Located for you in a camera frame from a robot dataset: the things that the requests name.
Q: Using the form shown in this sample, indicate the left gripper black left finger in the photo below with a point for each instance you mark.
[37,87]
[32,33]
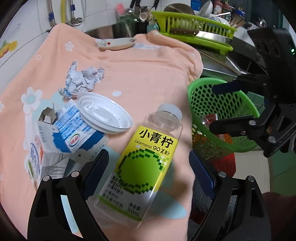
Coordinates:
[48,220]

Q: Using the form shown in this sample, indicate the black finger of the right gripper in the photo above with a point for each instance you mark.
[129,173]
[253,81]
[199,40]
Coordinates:
[246,83]
[235,127]

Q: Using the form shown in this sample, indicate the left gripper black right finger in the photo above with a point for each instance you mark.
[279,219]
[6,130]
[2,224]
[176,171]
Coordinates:
[237,210]

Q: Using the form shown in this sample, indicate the black white milk carton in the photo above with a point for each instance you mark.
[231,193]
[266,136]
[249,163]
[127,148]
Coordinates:
[48,153]

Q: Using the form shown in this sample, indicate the green lime juice bottle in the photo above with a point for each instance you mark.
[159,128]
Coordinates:
[132,186]

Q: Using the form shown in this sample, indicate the white blue milk carton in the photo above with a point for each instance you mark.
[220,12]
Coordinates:
[83,141]

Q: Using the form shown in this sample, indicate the red instant noodle cup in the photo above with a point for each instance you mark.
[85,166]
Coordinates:
[202,139]

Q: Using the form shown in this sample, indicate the green plastic trash basket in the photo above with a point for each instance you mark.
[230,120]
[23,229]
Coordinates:
[205,107]

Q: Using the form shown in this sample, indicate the red plastic stool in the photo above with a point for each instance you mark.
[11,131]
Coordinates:
[226,164]

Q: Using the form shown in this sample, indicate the white ceramic bowl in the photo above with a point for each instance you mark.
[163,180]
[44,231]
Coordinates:
[206,10]

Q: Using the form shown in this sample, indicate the lime green dish rack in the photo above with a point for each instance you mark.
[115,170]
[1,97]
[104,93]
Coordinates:
[168,20]

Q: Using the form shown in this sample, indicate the peach floral towel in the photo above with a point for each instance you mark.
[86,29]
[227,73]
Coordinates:
[157,70]

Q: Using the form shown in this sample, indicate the dark green utensil holder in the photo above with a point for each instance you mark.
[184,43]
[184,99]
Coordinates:
[127,26]

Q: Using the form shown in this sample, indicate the small white ceramic dish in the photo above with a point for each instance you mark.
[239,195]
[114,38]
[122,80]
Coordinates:
[115,44]

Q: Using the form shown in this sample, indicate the cleaver with wooden handle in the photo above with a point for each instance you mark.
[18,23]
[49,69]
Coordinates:
[204,35]

